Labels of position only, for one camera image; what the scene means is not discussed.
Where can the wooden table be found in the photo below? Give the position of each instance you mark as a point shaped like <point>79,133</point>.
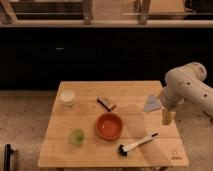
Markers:
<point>57,151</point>

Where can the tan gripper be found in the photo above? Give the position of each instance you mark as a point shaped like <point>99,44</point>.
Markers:
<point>167,116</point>

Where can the red bowl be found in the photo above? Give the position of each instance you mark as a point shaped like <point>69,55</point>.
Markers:
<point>109,126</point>

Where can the dark brown rectangular block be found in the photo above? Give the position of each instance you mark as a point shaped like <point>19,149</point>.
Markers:
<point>106,104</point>

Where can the grey towel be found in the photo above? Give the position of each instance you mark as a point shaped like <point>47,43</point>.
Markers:
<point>151,104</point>

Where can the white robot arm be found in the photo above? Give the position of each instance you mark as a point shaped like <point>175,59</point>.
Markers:
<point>185,82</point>

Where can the white handled dish brush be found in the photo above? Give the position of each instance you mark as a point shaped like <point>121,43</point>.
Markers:
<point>124,149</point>

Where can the small green cup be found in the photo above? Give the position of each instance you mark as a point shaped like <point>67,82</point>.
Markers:
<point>77,137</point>

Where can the black object at floor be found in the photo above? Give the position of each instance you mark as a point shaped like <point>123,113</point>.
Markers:
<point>8,151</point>

